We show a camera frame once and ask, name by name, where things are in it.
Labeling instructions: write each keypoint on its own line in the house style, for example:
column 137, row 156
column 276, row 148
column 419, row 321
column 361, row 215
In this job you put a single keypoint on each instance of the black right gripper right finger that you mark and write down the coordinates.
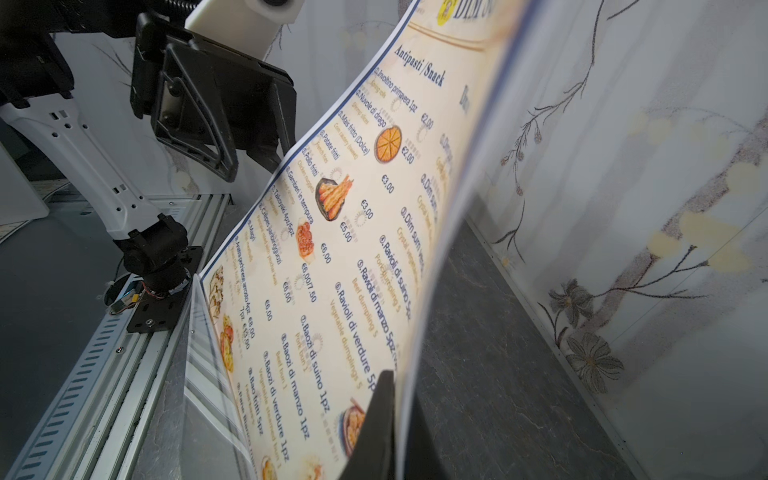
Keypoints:
column 421, row 459

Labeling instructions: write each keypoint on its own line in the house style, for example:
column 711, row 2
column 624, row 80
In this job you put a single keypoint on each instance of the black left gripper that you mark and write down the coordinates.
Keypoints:
column 191, row 86

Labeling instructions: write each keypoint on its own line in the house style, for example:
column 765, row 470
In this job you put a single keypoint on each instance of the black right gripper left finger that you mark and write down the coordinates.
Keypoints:
column 373, row 457

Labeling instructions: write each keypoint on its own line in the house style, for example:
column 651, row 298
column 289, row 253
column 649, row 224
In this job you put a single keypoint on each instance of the white acrylic menu rack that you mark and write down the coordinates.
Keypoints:
column 213, row 444

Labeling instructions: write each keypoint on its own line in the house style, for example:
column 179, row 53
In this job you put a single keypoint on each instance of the dim sum laminated menu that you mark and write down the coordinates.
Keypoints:
column 353, row 262

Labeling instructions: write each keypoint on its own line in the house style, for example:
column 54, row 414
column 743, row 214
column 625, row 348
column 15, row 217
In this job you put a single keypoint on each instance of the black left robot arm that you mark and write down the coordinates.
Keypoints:
column 37, row 101

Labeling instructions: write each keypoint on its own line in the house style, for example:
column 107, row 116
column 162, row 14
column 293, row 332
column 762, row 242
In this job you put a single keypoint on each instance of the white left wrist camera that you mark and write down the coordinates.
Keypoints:
column 246, row 26

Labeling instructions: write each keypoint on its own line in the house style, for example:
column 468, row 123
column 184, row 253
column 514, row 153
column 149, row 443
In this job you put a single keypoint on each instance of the aluminium mounting rail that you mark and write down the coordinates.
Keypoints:
column 137, row 434

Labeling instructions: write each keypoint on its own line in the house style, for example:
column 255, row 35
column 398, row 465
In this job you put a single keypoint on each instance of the white slotted cable duct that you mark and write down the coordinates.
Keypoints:
column 68, row 420

